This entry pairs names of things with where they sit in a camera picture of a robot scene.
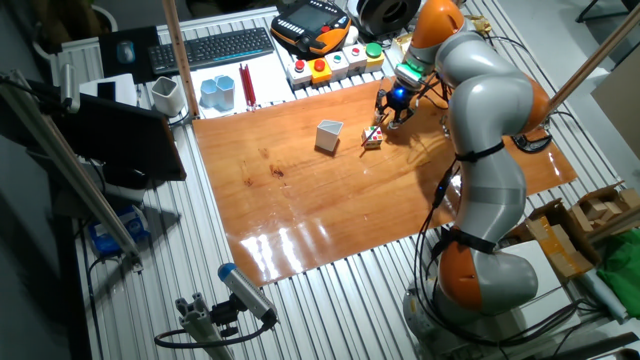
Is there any cardboard box with wooden blocks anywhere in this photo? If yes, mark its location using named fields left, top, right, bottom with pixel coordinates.
left=569, top=182, right=640, bottom=236

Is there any silver camera blue end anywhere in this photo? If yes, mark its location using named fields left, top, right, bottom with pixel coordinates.
left=217, top=262, right=279, bottom=326

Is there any white rubik's cube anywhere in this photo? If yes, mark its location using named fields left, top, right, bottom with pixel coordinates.
left=361, top=125, right=385, bottom=151

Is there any long support pole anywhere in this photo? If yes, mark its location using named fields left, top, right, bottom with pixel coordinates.
left=547, top=4, right=640, bottom=114
left=162, top=0, right=202, bottom=120

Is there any white paper sheet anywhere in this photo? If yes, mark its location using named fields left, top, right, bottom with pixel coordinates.
left=189, top=52, right=297, bottom=120

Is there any white box green small button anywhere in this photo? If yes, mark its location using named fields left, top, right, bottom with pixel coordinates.
left=324, top=51, right=350, bottom=81

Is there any black camera cable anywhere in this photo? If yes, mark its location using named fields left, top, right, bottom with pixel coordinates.
left=153, top=319, right=277, bottom=350

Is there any aluminium frame beam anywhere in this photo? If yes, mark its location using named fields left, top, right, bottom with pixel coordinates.
left=0, top=69, right=145, bottom=274

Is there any black orange teach pendant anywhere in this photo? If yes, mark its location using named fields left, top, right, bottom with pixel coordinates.
left=270, top=0, right=353, bottom=56

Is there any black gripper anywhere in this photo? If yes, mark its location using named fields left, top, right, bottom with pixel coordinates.
left=374, top=79, right=419, bottom=131

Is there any black c-clamp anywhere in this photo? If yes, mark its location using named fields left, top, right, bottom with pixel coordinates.
left=512, top=130, right=554, bottom=154

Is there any black filament spool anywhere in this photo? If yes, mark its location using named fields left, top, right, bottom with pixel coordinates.
left=357, top=0, right=424, bottom=37

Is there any tall light blue hexagonal holder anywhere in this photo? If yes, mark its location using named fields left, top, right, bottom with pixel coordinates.
left=214, top=74, right=236, bottom=111

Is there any green cloth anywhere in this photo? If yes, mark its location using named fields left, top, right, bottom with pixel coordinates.
left=597, top=239, right=640, bottom=319

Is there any short light blue hexagonal holder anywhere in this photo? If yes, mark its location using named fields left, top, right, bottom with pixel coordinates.
left=199, top=78, right=219, bottom=109

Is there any yellow box red button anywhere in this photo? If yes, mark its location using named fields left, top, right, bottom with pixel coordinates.
left=307, top=58, right=334, bottom=86

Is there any black keyboard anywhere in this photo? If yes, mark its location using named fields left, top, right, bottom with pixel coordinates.
left=147, top=27, right=276, bottom=76

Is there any white square cup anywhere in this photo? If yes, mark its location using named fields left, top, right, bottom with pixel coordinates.
left=150, top=75, right=186, bottom=117

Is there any blue package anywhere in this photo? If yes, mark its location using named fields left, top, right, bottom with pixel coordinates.
left=88, top=204, right=151, bottom=259

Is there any orange wooden board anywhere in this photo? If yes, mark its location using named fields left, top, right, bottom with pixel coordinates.
left=192, top=77, right=579, bottom=287

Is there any yellow white carton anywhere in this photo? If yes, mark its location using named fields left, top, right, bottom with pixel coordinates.
left=392, top=32, right=414, bottom=61

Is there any red striped pencil with eraser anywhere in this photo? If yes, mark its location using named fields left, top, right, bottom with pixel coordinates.
left=360, top=113, right=390, bottom=148

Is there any white flat box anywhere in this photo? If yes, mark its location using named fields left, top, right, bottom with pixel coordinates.
left=499, top=239, right=582, bottom=346

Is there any short aluminium profile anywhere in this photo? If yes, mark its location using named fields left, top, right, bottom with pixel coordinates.
left=174, top=293, right=236, bottom=360

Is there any yellow box green big button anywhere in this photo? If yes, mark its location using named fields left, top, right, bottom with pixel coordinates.
left=363, top=42, right=386, bottom=74

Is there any small silver camera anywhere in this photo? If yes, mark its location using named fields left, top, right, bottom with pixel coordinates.
left=59, top=62, right=82, bottom=114

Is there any dark computer mouse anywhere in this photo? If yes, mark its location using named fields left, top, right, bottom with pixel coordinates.
left=116, top=39, right=137, bottom=65

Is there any white box red small button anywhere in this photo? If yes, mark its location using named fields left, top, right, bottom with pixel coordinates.
left=342, top=43, right=369, bottom=76

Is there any white box red mushroom button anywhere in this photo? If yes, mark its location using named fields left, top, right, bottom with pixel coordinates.
left=286, top=58, right=314, bottom=90

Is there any brown cardboard box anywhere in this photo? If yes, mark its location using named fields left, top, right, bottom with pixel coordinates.
left=509, top=197, right=604, bottom=281

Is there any black monitor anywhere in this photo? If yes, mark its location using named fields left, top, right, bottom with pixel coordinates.
left=24, top=79, right=187, bottom=182

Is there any black mouse pad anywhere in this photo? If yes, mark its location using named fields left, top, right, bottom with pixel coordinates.
left=98, top=25, right=161, bottom=84

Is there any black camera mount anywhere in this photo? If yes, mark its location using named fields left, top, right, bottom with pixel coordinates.
left=209, top=294, right=242, bottom=339

